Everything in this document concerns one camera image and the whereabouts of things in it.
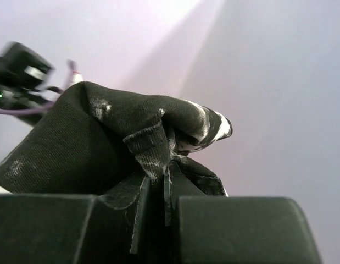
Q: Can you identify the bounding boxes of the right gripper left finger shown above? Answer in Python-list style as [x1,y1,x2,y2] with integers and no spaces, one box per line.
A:
[130,177,151,255]

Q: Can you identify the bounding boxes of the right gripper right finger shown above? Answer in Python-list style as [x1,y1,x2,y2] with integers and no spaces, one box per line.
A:
[164,165,173,227]

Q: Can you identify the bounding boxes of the black white tie-dye trousers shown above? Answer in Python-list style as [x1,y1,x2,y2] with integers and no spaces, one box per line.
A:
[0,80,233,210]

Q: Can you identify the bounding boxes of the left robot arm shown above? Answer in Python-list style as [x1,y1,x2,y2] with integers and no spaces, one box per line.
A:
[0,41,63,126]

